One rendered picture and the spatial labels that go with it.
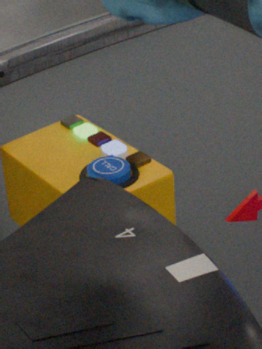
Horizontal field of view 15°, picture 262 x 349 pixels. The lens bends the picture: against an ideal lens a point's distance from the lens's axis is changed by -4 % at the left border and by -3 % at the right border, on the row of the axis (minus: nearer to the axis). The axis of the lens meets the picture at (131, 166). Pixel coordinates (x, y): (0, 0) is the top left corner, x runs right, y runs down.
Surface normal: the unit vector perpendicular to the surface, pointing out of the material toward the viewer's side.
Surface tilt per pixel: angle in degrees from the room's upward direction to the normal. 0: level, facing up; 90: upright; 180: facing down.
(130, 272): 10
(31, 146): 0
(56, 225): 3
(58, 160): 0
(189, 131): 90
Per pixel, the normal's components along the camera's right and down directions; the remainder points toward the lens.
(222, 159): 0.60, 0.38
